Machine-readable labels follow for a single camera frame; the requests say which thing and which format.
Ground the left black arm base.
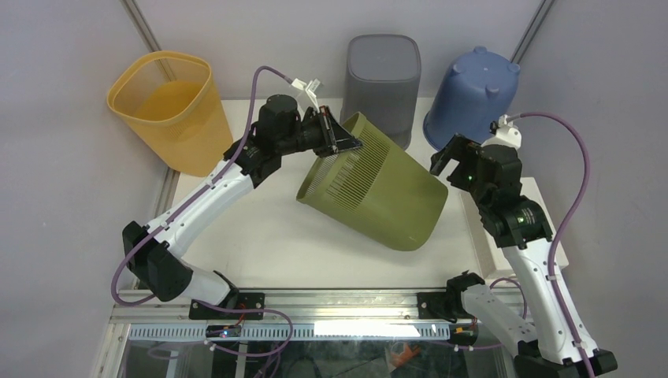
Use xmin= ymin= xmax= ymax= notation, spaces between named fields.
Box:
xmin=188 ymin=271 xmax=266 ymax=321

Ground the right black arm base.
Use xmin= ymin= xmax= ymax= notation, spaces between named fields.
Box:
xmin=416 ymin=271 xmax=485 ymax=324

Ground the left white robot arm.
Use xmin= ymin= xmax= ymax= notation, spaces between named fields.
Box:
xmin=121 ymin=94 xmax=363 ymax=320

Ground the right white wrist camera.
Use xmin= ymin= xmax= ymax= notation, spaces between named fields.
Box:
xmin=484 ymin=114 xmax=522 ymax=150

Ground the yellow mesh waste bin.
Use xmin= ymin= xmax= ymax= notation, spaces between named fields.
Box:
xmin=106 ymin=50 xmax=232 ymax=177

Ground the blue plastic bucket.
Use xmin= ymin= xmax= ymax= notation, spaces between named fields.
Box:
xmin=423 ymin=46 xmax=521 ymax=150

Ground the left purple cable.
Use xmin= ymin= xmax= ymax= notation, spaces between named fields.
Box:
xmin=110 ymin=65 xmax=295 ymax=314

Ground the white perforated plastic basket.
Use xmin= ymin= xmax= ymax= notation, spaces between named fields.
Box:
xmin=458 ymin=176 xmax=570 ymax=280

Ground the aluminium mounting rail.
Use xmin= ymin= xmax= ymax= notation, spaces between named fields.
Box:
xmin=109 ymin=288 xmax=444 ymax=324

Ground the grey mesh waste bin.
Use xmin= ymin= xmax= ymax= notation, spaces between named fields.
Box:
xmin=340 ymin=34 xmax=421 ymax=150

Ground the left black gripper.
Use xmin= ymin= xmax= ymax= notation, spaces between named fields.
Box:
xmin=277 ymin=106 xmax=363 ymax=159

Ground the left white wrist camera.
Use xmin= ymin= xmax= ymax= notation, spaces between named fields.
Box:
xmin=291 ymin=78 xmax=321 ymax=113

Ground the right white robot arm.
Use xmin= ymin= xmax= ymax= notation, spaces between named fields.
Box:
xmin=430 ymin=135 xmax=618 ymax=377

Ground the green mesh waste bin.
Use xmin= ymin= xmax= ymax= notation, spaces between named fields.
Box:
xmin=296 ymin=113 xmax=448 ymax=251

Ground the white slotted cable duct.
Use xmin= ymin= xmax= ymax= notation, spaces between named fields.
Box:
xmin=128 ymin=321 xmax=450 ymax=343

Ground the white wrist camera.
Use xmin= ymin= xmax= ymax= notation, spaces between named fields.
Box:
xmin=484 ymin=114 xmax=522 ymax=150
xmin=291 ymin=78 xmax=321 ymax=113

